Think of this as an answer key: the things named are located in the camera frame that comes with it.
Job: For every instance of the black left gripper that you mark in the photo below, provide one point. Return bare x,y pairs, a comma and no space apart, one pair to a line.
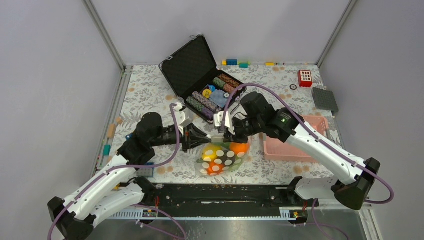
193,137

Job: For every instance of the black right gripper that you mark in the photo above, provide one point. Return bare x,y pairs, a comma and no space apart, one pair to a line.
236,138

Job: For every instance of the orange toy tangerine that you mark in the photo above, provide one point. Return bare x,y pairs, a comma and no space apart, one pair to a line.
240,149

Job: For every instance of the clear zip top bag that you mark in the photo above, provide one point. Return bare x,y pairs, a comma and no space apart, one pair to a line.
219,140

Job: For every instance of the pink plastic basket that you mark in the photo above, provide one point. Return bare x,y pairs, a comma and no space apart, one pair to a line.
275,150

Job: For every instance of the orange toy pumpkin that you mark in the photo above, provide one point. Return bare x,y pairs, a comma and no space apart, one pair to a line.
214,168

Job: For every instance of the dark purple toy plum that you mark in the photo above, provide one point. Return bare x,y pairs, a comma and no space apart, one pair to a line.
228,159

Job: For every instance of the yellow toy mango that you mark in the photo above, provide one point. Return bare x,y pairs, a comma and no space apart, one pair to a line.
209,152

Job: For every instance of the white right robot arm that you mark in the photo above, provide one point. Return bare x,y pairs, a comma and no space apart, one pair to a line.
353,177

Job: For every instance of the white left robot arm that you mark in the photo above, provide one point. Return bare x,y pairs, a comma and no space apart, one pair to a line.
78,214

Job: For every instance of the green purple poker chip row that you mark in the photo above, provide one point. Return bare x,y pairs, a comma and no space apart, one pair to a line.
200,108

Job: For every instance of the yellow big blind button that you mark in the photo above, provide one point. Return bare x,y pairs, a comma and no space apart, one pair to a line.
207,93

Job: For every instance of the blue playing card deck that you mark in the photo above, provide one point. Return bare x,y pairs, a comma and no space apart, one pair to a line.
219,97

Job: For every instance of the green brown poker chip row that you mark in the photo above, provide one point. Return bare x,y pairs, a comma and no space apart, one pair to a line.
226,83

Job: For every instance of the blue grey toy block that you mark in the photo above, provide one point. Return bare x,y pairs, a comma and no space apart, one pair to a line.
146,172

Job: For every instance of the blue yellow block row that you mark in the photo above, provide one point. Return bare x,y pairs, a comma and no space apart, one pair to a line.
235,62

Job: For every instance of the black poker chip case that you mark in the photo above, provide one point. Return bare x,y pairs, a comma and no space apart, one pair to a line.
192,68

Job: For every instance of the red toy block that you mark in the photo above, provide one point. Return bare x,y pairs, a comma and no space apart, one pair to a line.
305,78

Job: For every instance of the grey building baseplate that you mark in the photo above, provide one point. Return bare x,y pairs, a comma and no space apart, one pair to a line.
324,100

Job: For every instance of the wooden toy block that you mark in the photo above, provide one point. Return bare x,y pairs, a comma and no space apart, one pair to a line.
111,130

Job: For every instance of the teal toy block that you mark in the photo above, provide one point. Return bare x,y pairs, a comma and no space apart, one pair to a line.
106,150

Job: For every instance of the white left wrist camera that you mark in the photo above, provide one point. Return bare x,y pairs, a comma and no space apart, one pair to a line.
183,115

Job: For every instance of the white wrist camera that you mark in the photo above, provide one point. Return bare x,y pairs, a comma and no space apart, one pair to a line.
223,122
183,115

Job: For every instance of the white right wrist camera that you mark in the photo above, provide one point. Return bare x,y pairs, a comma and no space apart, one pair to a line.
223,122

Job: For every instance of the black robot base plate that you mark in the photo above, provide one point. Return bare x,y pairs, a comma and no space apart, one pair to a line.
216,200

